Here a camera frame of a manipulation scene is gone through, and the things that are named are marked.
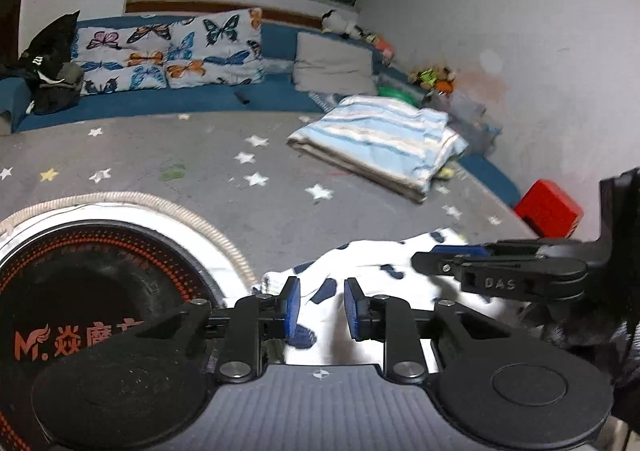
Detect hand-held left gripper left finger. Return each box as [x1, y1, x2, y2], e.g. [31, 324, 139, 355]
[140, 276, 302, 385]

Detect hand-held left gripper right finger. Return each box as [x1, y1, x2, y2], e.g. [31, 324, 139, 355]
[344, 277, 507, 385]

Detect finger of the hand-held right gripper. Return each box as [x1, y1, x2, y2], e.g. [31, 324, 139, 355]
[430, 238, 601, 258]
[410, 251, 589, 305]

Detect white polka dot pants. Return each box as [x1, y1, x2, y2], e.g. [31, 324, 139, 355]
[251, 228, 506, 368]

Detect red box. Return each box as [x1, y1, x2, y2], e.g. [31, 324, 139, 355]
[513, 179, 585, 238]

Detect clear plastic container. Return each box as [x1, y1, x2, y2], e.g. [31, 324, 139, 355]
[425, 92, 502, 158]

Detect folded striped blue cloth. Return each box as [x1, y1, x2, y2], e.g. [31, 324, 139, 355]
[287, 94, 469, 204]

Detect small colourful plush toys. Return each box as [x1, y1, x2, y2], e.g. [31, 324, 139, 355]
[409, 65, 459, 98]

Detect black round induction cooktop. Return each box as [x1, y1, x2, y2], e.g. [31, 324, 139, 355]
[0, 191, 257, 451]

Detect orange plush toy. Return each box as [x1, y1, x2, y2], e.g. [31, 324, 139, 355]
[372, 33, 397, 62]

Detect grey pillow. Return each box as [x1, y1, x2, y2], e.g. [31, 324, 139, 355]
[292, 32, 379, 97]

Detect blue sofa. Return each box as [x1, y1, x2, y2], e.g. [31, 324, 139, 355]
[0, 13, 522, 208]

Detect white plush toy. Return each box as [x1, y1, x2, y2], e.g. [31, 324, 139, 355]
[320, 9, 359, 38]

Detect butterfly print pillow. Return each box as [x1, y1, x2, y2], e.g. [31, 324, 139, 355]
[70, 7, 265, 94]

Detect black bag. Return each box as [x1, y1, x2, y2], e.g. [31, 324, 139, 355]
[19, 10, 85, 116]

